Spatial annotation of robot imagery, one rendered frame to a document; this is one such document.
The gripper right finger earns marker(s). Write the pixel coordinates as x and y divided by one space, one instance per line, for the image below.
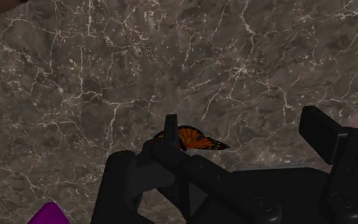
346 161

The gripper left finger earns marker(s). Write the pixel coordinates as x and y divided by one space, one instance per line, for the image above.
166 161

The orange butterfly figure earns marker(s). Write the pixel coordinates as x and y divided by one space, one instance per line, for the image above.
197 139

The magenta object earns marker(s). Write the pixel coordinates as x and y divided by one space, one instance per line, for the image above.
49 214

